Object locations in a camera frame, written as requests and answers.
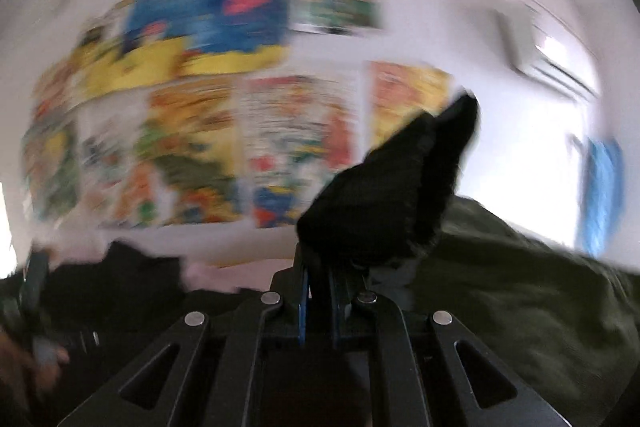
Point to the black garment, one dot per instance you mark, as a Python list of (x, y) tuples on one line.
[(381, 214)]

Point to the orange yellow pink drawing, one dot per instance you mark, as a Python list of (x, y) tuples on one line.
[(400, 91)]

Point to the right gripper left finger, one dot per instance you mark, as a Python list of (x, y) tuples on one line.
[(194, 375)]

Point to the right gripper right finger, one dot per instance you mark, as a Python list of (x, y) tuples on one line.
[(428, 371)]

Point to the anime characters painting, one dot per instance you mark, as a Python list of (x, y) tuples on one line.
[(49, 146)]

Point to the white air conditioner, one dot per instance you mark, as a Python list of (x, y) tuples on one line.
[(545, 50)]

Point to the blue and yellow painting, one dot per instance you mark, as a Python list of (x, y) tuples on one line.
[(143, 43)]

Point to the blue curtain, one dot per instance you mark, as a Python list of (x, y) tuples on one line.
[(603, 195)]

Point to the colourful 2024 drawing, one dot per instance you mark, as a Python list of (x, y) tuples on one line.
[(299, 131)]

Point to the dark green jacket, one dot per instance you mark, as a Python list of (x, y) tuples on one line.
[(566, 323)]

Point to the yellow landscape painting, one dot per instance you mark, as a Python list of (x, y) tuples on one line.
[(185, 159)]

